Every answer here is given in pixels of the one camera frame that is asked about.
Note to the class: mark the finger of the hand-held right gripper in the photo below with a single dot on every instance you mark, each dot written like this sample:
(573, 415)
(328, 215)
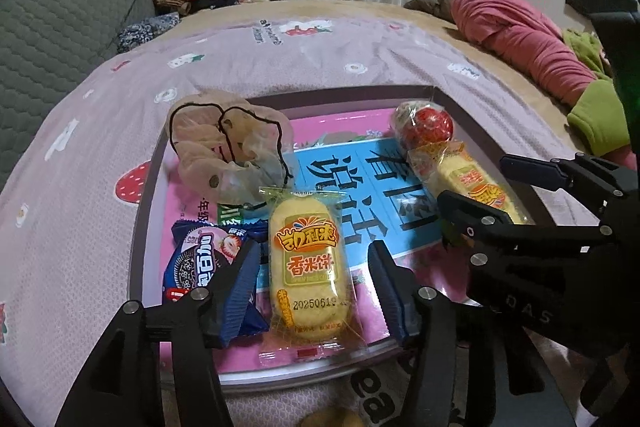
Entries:
(470, 217)
(530, 169)

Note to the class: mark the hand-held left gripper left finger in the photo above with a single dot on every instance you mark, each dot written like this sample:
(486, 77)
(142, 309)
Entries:
(240, 287)

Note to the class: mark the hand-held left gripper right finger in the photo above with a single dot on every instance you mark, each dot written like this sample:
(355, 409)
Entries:
(392, 302)

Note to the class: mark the yellow rice cracker packet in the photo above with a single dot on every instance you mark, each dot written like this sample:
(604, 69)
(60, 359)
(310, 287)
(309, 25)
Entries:
(307, 267)
(465, 177)

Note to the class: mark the blue cookie packet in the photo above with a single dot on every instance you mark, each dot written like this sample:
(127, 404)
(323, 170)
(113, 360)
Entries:
(200, 252)

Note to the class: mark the dark shallow tray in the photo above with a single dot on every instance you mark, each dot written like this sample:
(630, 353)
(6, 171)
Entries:
(142, 247)

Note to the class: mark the green blanket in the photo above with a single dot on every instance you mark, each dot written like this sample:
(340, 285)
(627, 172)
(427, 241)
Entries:
(595, 117)

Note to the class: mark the red wrapped ball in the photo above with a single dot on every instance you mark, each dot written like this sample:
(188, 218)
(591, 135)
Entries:
(430, 127)

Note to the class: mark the pink and blue book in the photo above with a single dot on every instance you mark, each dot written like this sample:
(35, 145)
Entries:
(350, 187)

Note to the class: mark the pink blanket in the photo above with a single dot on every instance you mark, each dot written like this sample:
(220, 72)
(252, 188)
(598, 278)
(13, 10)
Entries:
(510, 32)

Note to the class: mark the brown cloth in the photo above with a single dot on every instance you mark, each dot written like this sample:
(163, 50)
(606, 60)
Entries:
(427, 7)

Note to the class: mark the blue patterned cloth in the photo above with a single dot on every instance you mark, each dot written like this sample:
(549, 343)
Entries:
(147, 32)

